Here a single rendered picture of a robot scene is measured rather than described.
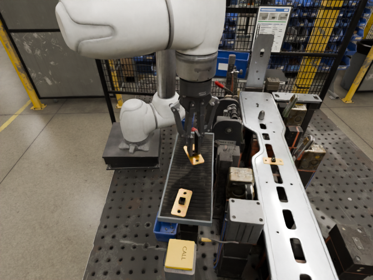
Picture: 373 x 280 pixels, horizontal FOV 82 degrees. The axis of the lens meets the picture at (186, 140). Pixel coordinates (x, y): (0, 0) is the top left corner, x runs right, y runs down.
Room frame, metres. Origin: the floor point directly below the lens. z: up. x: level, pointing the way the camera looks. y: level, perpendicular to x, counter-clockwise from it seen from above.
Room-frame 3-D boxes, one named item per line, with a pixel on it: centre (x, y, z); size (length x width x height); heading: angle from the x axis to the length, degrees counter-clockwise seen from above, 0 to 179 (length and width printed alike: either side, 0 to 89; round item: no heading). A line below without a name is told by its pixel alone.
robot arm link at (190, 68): (0.48, -0.02, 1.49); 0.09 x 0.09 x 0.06
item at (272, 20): (1.67, -0.59, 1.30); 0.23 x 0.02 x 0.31; 84
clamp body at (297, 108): (1.05, -0.62, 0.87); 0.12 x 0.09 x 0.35; 84
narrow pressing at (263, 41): (1.39, -0.47, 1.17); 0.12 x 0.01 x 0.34; 84
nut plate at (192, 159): (0.47, -0.02, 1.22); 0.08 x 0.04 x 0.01; 19
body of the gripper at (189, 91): (0.48, -0.02, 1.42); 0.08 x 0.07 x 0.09; 109
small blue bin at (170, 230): (0.51, 0.09, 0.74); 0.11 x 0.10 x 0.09; 174
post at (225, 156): (0.60, -0.15, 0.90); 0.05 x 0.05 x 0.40; 84
